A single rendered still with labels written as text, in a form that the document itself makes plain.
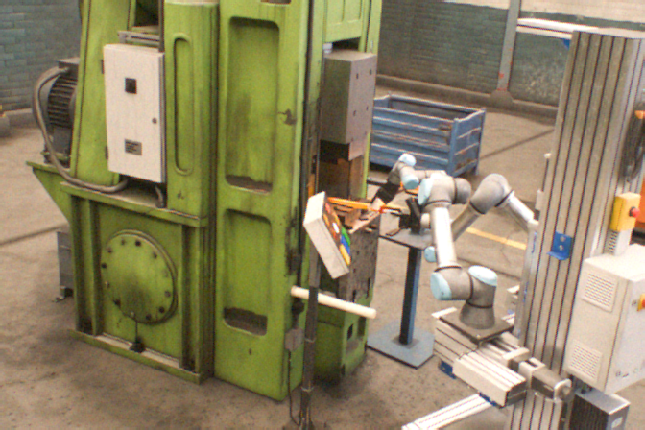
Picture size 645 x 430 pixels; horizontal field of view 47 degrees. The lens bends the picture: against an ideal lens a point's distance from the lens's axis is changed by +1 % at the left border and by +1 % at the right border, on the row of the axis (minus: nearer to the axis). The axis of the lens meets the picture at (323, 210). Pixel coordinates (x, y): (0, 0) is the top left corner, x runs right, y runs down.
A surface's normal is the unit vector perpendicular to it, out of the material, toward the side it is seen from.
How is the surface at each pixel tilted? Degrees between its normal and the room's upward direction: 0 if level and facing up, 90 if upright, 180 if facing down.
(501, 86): 90
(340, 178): 90
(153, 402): 0
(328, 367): 89
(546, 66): 90
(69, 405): 0
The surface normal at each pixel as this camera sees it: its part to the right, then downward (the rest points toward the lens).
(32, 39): 0.77, 0.29
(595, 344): -0.81, 0.16
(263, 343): -0.47, 0.28
